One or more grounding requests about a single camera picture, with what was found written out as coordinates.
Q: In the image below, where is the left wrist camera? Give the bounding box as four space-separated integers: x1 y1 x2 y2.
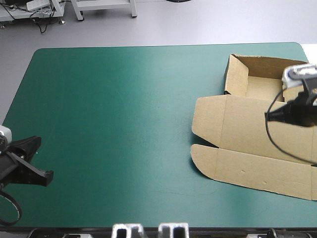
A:
0 125 13 152

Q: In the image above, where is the white metal frame stand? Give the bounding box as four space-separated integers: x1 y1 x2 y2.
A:
71 0 138 22

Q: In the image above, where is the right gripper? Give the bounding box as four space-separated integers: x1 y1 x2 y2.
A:
264 91 317 128

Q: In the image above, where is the thin black power cord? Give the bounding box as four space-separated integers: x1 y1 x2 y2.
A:
29 9 55 34

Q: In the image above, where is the brown cardboard box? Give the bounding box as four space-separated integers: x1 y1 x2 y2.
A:
190 53 317 201

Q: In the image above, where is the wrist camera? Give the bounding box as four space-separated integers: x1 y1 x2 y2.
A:
281 63 317 89
0 125 13 152

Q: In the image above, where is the black cable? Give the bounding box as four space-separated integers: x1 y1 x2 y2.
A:
264 87 317 166
0 188 23 227

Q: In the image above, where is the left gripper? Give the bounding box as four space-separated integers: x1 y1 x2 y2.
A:
0 135 54 187

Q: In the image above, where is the grey metal cart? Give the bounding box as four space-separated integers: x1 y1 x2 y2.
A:
0 0 67 26

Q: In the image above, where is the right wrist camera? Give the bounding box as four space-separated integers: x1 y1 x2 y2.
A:
281 63 317 89

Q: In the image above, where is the white power strip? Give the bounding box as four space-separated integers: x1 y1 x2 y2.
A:
26 0 51 12

